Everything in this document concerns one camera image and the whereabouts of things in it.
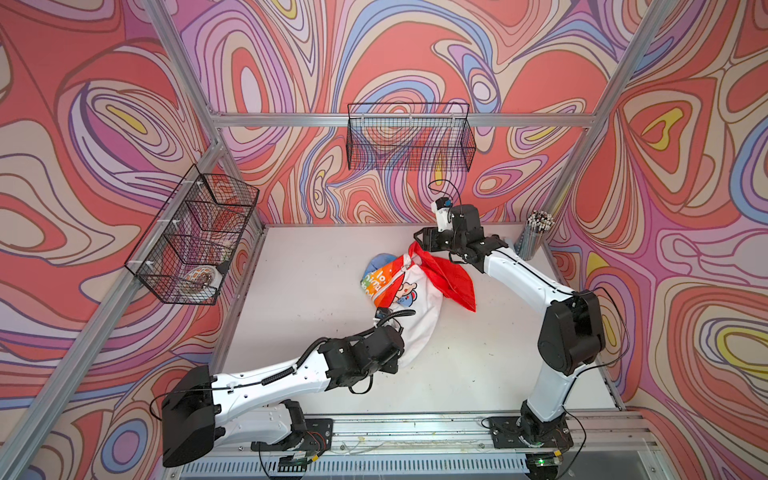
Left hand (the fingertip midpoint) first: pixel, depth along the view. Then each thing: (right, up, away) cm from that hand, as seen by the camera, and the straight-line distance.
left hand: (401, 354), depth 76 cm
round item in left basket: (-48, +21, -4) cm, 53 cm away
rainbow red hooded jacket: (+6, +18, +14) cm, 23 cm away
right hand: (+7, +30, +12) cm, 33 cm away
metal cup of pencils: (+45, +36, +19) cm, 61 cm away
